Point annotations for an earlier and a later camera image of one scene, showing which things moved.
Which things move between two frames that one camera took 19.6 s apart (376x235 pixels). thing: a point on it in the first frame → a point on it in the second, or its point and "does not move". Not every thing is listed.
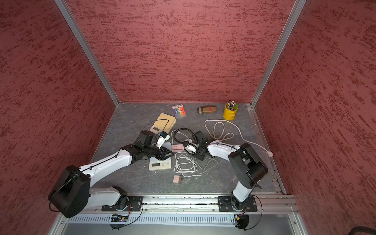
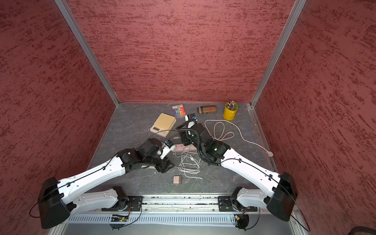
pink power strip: (177, 148) does not move
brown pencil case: (206, 109) does not move
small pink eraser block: (177, 179) does not move
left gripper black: (162, 152) → (163, 166)
